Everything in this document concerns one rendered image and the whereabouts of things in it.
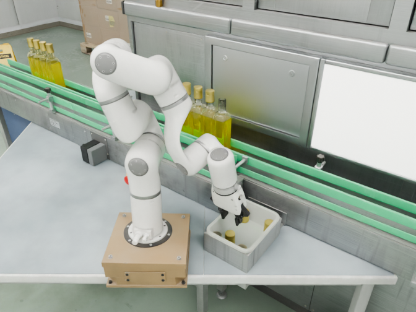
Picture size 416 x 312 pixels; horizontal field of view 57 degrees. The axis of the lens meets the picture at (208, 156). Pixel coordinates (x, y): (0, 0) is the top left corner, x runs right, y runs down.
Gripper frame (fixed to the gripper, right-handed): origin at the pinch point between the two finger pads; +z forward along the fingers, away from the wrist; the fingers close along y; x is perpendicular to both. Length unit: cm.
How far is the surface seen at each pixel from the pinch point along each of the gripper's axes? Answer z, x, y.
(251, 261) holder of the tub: 8.5, 7.1, -10.7
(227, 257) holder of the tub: 9.1, 9.5, -3.3
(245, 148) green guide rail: 2.6, -30.7, 13.5
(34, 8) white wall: 135, -277, 602
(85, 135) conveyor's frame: 9, -11, 90
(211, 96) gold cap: -17.7, -32.2, 27.0
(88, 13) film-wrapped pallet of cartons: 104, -250, 409
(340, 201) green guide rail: 2.0, -22.9, -27.2
